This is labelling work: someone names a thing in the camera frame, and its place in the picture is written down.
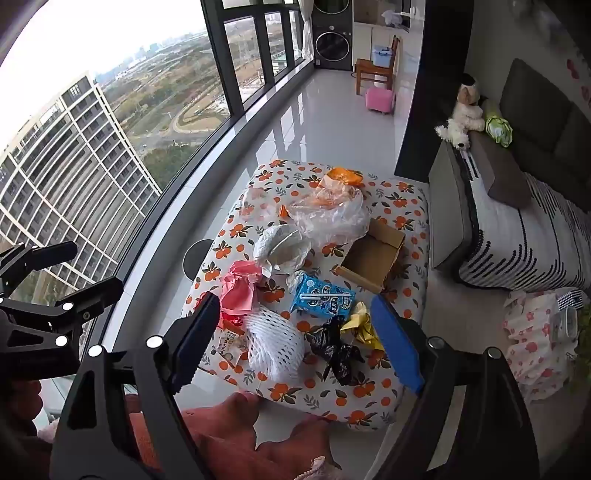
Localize large clear plastic bag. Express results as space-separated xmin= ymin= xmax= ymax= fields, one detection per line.
xmin=288 ymin=185 xmax=370 ymax=252

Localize round trash bin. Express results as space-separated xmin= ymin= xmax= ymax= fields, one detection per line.
xmin=182 ymin=239 xmax=215 ymax=280

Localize white cabinet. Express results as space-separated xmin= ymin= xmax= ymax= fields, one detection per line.
xmin=354 ymin=0 xmax=419 ymax=63

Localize brown sofa cushion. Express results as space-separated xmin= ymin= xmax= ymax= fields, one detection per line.
xmin=470 ymin=134 xmax=533 ymax=210

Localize wooden chair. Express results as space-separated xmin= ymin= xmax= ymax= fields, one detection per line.
xmin=355 ymin=36 xmax=400 ymax=95

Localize small clear plastic wrap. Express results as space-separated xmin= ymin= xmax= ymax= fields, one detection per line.
xmin=238 ymin=185 xmax=289 ymax=222

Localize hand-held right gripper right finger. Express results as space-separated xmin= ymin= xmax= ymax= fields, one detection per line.
xmin=369 ymin=294 xmax=541 ymax=480

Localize orange plastic bag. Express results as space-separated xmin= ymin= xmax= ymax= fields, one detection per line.
xmin=316 ymin=167 xmax=365 ymax=208

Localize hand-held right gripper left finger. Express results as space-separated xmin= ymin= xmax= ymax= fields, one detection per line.
xmin=48 ymin=292 xmax=222 ymax=480

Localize white device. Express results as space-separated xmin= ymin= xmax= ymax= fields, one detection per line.
xmin=551 ymin=307 xmax=578 ymax=342

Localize black washing machine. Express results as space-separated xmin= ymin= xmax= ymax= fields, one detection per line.
xmin=314 ymin=0 xmax=354 ymax=71

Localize white foam fruit net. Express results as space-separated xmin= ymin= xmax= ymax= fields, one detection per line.
xmin=244 ymin=308 xmax=306 ymax=383

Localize dark grey sofa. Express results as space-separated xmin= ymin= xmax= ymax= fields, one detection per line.
xmin=475 ymin=58 xmax=591 ymax=190

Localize crumpled white paper bag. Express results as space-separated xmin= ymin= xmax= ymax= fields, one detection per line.
xmin=253 ymin=224 xmax=312 ymax=278

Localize open cardboard box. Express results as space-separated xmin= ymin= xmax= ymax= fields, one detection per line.
xmin=335 ymin=218 xmax=407 ymax=294

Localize floral pink cloth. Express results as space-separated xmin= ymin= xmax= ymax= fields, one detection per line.
xmin=503 ymin=291 xmax=578 ymax=402

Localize person's pink fleece pants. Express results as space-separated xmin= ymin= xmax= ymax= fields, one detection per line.
xmin=124 ymin=390 xmax=342 ymax=480

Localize high-rise building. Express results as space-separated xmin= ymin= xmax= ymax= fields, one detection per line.
xmin=0 ymin=71 xmax=162 ymax=296

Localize pink small suitcase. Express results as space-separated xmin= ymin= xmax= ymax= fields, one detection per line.
xmin=366 ymin=88 xmax=395 ymax=114

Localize black window frame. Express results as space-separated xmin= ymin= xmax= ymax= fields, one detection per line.
xmin=78 ymin=0 xmax=317 ymax=361

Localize plush dog toy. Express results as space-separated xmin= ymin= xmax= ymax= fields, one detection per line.
xmin=436 ymin=74 xmax=485 ymax=148

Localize black plastic bag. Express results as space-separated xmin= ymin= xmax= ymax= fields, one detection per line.
xmin=308 ymin=318 xmax=365 ymax=387

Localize striped white blanket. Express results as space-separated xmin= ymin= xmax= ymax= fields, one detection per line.
xmin=457 ymin=152 xmax=591 ymax=292

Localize white curtain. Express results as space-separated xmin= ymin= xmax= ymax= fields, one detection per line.
xmin=298 ymin=0 xmax=315 ymax=61

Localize orange white snack packet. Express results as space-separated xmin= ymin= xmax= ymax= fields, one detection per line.
xmin=210 ymin=325 xmax=250 ymax=365

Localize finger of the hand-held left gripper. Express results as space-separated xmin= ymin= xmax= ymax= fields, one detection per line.
xmin=0 ymin=277 xmax=124 ymax=344
xmin=0 ymin=241 xmax=78 ymax=289

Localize blue drink carton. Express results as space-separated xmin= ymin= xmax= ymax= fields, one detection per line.
xmin=290 ymin=273 xmax=355 ymax=320

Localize pink plastic bag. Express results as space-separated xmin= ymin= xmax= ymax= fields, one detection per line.
xmin=219 ymin=261 xmax=260 ymax=315

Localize yellow crumpled wrapper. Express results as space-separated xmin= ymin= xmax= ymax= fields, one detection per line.
xmin=341 ymin=302 xmax=384 ymax=352

